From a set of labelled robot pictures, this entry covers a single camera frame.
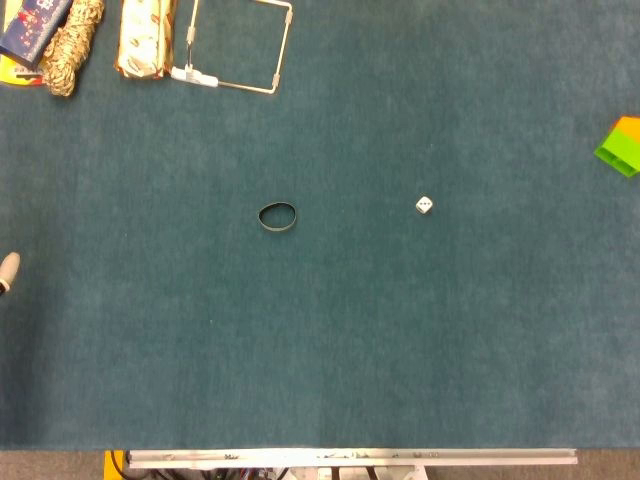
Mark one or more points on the teal felt table mat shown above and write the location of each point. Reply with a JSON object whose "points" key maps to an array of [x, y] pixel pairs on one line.
{"points": [[320, 280]]}

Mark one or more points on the black rubber band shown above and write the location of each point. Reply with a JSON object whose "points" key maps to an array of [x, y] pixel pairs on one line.
{"points": [[260, 218]]}

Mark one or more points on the white die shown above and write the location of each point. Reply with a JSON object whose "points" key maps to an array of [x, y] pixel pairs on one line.
{"points": [[424, 205]]}

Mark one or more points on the gold foil snack package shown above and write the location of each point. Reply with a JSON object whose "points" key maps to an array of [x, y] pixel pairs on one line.
{"points": [[142, 40]]}

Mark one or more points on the green plastic block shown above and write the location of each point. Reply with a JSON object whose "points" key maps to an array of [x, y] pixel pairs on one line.
{"points": [[617, 152]]}

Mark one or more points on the orange plastic block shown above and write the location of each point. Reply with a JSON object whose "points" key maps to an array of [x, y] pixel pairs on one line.
{"points": [[630, 126]]}

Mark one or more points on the yellow package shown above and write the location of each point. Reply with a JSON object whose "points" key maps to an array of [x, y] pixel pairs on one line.
{"points": [[12, 75]]}

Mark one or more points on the blue printed box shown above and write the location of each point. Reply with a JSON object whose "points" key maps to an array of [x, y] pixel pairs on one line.
{"points": [[30, 27]]}

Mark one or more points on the aluminium profile rail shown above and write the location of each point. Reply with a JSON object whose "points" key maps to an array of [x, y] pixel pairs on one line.
{"points": [[350, 457]]}

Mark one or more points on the yellow base plate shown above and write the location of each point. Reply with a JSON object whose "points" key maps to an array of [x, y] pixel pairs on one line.
{"points": [[111, 465]]}

